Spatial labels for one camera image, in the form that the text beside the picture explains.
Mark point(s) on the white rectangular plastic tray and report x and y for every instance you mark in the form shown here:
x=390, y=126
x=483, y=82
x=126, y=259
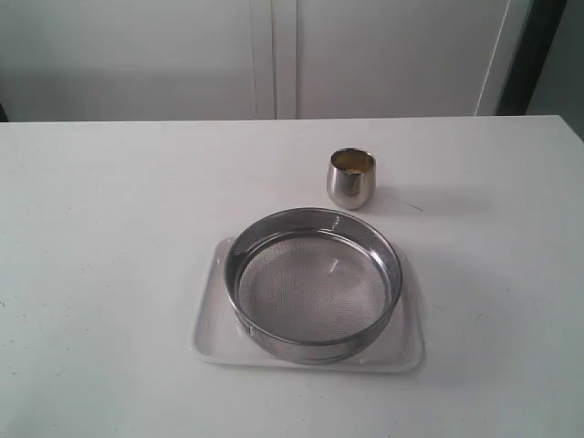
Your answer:
x=219, y=338

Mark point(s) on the round steel mesh sieve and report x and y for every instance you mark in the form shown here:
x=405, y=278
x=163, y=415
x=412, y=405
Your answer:
x=312, y=285

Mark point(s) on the stainless steel cup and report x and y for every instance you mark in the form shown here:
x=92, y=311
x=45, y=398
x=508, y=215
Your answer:
x=351, y=179

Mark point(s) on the dark vertical post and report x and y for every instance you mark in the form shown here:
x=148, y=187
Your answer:
x=530, y=55

